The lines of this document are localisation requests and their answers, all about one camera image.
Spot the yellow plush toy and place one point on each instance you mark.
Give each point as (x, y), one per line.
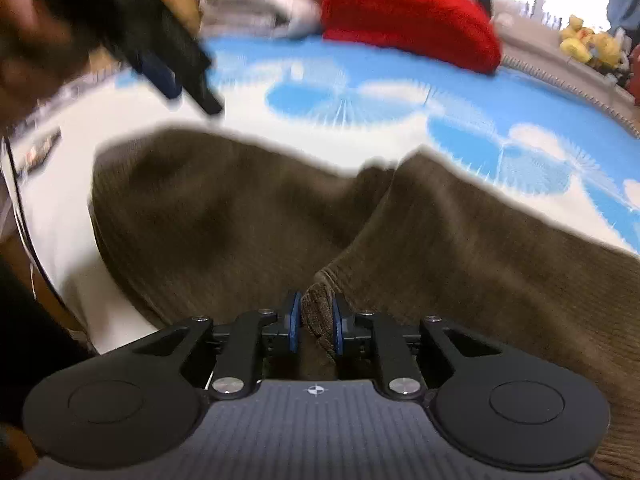
(576, 40)
(607, 50)

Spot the red folded blanket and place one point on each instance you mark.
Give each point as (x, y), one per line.
(410, 20)

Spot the blue white printed bed sheet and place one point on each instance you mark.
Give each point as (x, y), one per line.
(350, 80)

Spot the person's left hand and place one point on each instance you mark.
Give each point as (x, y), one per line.
(25, 60)

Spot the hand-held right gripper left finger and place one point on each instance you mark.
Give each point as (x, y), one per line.
(295, 321)

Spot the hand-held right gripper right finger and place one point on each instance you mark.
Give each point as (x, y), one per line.
(338, 324)

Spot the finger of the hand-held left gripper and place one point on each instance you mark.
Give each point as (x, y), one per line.
(159, 76)
(196, 72)

